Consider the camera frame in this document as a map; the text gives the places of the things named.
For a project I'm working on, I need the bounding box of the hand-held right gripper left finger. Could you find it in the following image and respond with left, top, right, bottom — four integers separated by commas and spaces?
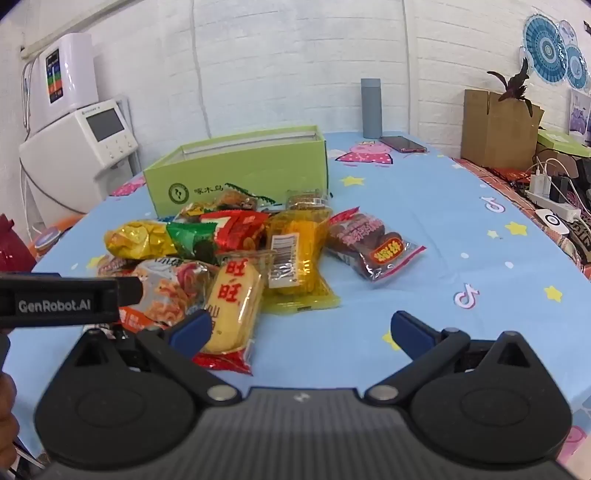
69, 309, 243, 409

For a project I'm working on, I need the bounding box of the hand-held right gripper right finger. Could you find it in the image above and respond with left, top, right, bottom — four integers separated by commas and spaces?
364, 311, 546, 408

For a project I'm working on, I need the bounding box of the yellow rice cracker packet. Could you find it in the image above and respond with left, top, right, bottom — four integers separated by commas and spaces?
193, 251, 273, 376

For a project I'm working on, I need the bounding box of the orange noodle snack packet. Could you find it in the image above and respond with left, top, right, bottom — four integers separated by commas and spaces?
98, 256, 218, 334

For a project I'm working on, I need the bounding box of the green snack packet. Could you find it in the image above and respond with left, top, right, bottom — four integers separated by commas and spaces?
166, 220, 222, 264

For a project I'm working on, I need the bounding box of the dark red date packet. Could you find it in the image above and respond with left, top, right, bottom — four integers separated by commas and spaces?
323, 207, 426, 283

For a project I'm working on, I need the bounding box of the red snack packet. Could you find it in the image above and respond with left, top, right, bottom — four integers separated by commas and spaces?
199, 210, 271, 252

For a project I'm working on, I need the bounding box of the clear yellow barcode snack packet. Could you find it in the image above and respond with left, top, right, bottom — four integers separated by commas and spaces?
261, 210, 341, 315

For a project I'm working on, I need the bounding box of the green cardboard box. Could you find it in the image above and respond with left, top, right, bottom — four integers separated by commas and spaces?
143, 124, 329, 219

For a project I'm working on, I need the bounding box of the small brown snack packet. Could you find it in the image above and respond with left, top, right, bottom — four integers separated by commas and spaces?
286, 189, 332, 212

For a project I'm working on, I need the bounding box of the orange plastic item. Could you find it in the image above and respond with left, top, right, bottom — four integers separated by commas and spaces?
28, 225, 62, 257

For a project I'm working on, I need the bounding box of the dark red bag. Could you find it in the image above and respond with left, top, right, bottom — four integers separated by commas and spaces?
0, 213, 38, 274

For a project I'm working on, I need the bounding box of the blue printed tablecloth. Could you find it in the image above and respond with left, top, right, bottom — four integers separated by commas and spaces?
0, 130, 591, 480

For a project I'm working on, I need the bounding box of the white appliance with screen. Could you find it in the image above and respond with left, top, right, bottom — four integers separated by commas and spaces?
19, 99, 140, 219

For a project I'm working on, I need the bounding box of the red patterned cloth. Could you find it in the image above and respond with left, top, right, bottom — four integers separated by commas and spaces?
454, 157, 591, 280

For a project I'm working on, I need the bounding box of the dark smartphone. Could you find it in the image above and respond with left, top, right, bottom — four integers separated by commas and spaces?
379, 135, 428, 154

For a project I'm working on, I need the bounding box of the white power strip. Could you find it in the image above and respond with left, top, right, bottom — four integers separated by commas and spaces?
526, 189, 583, 223

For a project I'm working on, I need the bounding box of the brown cardboard box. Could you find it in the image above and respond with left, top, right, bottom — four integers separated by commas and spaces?
461, 89, 546, 174

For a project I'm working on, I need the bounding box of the grey thermos bottle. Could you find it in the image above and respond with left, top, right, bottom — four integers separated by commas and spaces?
361, 78, 382, 140

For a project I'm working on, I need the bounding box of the light green box lid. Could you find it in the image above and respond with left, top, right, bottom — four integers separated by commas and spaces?
536, 129, 591, 158

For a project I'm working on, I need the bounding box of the purple leafed plant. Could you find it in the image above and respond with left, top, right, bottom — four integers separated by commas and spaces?
487, 58, 536, 117

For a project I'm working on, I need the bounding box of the small blue paper fan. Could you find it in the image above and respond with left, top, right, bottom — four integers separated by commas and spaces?
566, 44, 589, 91

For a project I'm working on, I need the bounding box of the large blue paper fan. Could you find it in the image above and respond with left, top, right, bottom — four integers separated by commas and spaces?
523, 14, 569, 84

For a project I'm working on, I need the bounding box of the white round wireless charger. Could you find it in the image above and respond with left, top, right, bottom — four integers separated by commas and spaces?
534, 209, 571, 237

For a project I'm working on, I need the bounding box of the white charging cable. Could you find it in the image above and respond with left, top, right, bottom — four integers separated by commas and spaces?
526, 154, 583, 186

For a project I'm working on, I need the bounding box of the purple wall picture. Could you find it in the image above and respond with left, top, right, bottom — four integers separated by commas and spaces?
570, 89, 591, 145

